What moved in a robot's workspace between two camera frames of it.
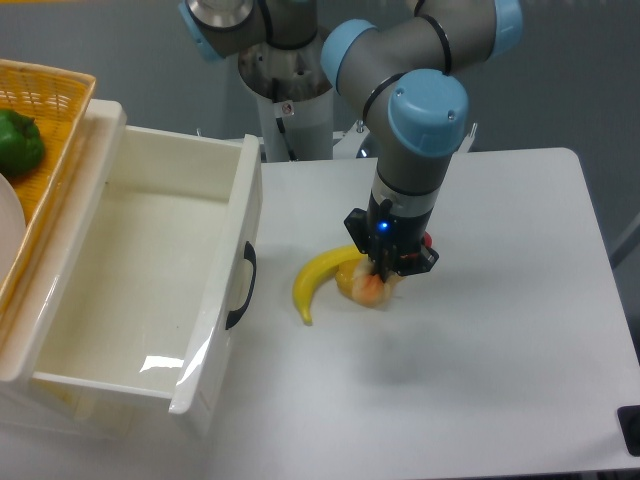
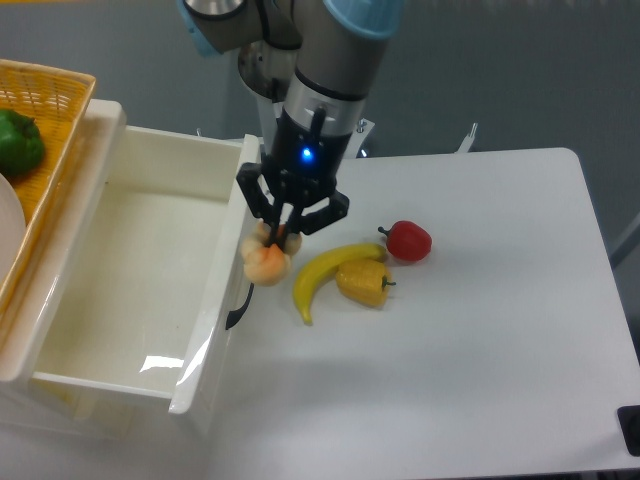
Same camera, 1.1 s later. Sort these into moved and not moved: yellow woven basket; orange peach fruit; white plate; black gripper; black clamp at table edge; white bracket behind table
Moved: black gripper; orange peach fruit
Not moved: white plate; white bracket behind table; black clamp at table edge; yellow woven basket
